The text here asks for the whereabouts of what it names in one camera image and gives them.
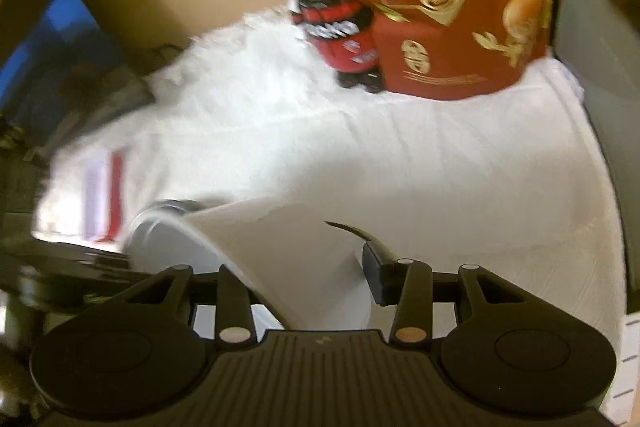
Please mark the black monitor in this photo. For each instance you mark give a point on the black monitor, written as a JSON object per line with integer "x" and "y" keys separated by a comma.
{"x": 50, "y": 37}

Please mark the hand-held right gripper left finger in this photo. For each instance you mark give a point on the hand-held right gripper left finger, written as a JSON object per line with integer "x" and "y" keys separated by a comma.
{"x": 230, "y": 292}

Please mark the red snack bag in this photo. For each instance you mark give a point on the red snack bag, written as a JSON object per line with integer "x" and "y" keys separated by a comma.
{"x": 450, "y": 7}

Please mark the white conical ceramic bowl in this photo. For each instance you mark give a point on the white conical ceramic bowl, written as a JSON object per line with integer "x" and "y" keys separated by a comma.
{"x": 280, "y": 257}

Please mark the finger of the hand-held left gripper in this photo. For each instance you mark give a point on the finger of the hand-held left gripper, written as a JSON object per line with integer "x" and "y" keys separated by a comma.
{"x": 60, "y": 264}

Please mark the panda figurine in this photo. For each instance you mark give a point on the panda figurine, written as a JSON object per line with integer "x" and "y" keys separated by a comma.
{"x": 330, "y": 7}

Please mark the white computer case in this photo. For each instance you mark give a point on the white computer case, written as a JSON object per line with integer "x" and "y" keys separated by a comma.
{"x": 590, "y": 32}

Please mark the white cloth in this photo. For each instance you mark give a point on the white cloth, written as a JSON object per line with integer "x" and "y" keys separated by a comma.
{"x": 400, "y": 157}

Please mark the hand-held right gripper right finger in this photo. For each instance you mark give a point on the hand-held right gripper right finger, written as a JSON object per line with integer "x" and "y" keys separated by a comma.
{"x": 375, "y": 272}

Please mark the red rectangular baking dish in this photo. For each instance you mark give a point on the red rectangular baking dish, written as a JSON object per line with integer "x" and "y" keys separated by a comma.
{"x": 115, "y": 192}

